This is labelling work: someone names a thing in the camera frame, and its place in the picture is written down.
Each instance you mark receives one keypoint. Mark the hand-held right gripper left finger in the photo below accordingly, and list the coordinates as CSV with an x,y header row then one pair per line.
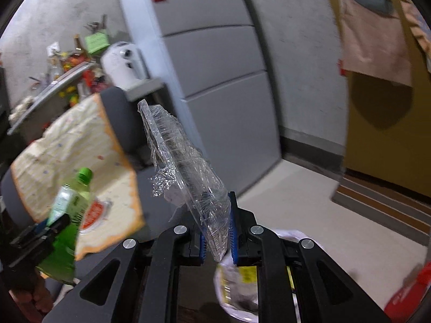
x,y
202,249

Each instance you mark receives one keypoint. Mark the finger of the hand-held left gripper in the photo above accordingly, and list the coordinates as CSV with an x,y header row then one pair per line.
x,y
54,225

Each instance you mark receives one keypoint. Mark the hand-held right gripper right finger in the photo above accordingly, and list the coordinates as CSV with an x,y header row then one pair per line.
x,y
233,228

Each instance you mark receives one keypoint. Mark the green plastic bottle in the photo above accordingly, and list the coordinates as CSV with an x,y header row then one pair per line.
x,y
75,205

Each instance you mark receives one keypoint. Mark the yellow packet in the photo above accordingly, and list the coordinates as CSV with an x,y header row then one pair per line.
x,y
247,273

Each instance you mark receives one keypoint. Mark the white trash bag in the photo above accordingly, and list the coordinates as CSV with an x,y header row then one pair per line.
x,y
235,292

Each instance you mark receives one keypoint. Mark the clear plastic tray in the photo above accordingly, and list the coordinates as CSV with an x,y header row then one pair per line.
x,y
188,175

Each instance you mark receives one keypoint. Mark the person's left hand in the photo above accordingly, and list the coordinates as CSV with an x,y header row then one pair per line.
x,y
33,297

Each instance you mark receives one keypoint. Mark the yellow striped dotted tablecloth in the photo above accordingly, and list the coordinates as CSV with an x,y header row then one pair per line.
x,y
67,141

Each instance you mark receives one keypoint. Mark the curved metal shelf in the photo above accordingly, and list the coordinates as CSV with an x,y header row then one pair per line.
x,y
50,89

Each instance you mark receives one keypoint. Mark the grey refrigerator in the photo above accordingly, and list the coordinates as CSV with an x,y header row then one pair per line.
x,y
219,74

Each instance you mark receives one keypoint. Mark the yellow door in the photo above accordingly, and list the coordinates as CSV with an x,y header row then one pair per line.
x,y
380,148

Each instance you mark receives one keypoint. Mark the white kitchen appliance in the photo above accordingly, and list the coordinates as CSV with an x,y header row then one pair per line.
x,y
118,64

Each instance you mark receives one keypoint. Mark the red container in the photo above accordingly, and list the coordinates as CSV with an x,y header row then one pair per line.
x,y
407,297

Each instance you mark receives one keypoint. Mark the green box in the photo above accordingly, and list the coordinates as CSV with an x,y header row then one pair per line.
x,y
97,42

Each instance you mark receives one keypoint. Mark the hanging beige cloth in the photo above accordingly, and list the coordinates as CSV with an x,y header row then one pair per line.
x,y
367,47

